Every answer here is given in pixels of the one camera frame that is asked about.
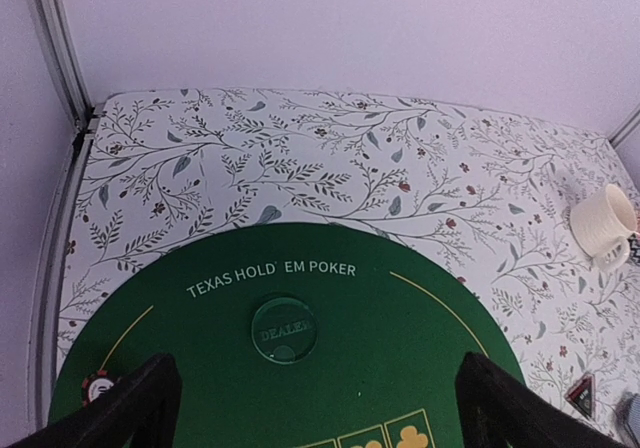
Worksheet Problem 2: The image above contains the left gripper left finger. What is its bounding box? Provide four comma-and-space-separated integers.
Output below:
12, 354, 182, 448

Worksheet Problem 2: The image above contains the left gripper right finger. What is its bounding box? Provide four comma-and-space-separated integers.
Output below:
457, 352, 622, 448

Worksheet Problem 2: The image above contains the red black chip stack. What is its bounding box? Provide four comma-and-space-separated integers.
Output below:
81, 369, 119, 407

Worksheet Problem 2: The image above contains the blue playing card deck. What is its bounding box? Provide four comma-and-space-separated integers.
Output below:
616, 392, 640, 445

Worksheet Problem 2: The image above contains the clear dealer button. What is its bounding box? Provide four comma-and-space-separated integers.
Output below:
251, 296, 318, 365

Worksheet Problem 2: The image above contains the black red triangular chip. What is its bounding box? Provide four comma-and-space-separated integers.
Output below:
565, 373, 595, 420

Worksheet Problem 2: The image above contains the green poker mat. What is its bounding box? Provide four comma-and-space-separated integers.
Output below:
50, 223, 521, 447

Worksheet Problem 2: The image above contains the white ceramic mug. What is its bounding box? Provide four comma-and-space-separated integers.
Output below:
569, 184, 637, 272

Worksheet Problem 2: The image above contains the floral tablecloth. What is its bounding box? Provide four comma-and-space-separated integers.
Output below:
57, 88, 639, 434

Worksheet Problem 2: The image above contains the red patterned bowl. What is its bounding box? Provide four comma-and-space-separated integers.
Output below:
628, 233, 640, 266

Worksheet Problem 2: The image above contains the right aluminium frame post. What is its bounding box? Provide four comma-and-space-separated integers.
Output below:
608, 105, 640, 148

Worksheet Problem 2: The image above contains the aluminium frame post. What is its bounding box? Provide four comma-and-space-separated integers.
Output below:
608, 105, 640, 148
29, 0, 93, 131

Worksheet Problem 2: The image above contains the left aluminium frame post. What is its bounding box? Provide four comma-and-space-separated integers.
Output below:
29, 0, 93, 131

